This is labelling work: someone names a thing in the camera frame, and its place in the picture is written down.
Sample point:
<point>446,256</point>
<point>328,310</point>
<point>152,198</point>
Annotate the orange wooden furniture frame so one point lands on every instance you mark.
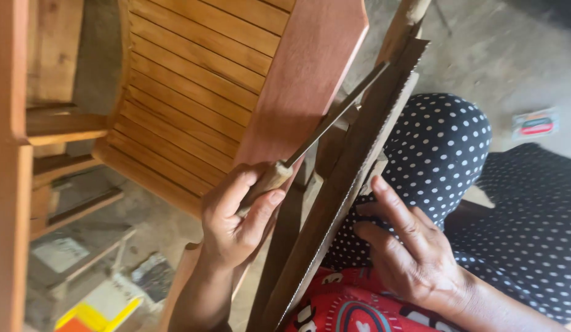
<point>9,184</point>

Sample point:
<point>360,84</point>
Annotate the slatted wooden chair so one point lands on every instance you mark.
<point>188,92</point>

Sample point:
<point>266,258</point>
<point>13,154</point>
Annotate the rusty handsaw blade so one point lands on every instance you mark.
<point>333,214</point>

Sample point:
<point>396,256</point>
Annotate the yellow and orange box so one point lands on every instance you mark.
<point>94,316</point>

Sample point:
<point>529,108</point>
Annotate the person's right hand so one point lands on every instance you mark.
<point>414,258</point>

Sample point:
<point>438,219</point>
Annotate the light wooden strip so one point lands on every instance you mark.
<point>398,110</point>

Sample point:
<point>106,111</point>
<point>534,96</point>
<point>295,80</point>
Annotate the dark wooden plank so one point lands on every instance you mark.
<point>280,258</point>

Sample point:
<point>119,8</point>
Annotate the person's right fingers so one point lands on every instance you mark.
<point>398,207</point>

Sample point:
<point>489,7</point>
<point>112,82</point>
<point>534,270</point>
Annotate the crumpled printed paper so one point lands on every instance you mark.
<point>152,276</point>

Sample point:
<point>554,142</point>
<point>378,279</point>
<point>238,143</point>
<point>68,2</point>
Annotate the white red-label packet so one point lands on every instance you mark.
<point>535,123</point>

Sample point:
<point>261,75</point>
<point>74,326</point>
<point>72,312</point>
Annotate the red printed shirt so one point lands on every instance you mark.
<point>359,309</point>

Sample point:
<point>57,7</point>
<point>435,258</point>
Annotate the black white-dotted trousers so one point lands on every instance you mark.
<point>520,221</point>

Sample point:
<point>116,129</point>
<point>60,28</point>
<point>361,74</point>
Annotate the small white wooden stool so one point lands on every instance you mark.
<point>73,258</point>

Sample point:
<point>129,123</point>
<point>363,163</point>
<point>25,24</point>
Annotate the person's left hand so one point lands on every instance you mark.
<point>228,230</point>

